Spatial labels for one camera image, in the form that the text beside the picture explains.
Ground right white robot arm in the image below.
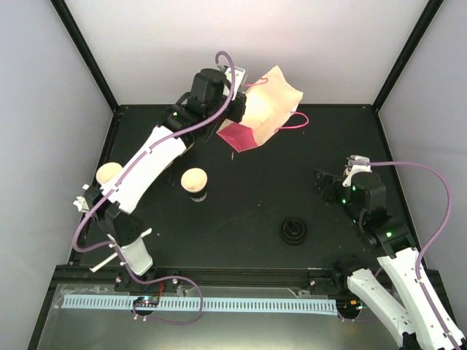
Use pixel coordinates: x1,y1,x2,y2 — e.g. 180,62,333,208
314,166,466,349

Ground stack of black lids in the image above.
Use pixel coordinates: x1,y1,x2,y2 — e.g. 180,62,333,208
280,217,307,246

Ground small circuit board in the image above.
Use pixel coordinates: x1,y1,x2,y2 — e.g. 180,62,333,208
133,296,160,308

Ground white stacked paper cups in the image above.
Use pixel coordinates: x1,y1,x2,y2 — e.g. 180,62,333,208
96,162,123,184

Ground brown cardboard cup carrier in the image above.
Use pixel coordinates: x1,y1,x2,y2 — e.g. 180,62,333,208
166,139,193,168

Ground light blue cable duct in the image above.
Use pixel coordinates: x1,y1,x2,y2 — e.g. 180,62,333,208
61,295,338,316

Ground black paper coffee cup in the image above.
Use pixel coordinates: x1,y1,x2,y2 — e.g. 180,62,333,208
181,168,208,203

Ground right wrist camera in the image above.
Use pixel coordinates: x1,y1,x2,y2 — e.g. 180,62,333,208
342,155,371,187

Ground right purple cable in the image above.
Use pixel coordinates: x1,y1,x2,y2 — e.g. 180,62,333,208
337,160,467,350

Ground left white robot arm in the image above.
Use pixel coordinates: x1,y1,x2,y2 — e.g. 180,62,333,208
74,66,247,291

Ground cake print paper bag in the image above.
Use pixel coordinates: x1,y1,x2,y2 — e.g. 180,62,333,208
217,66,304,152

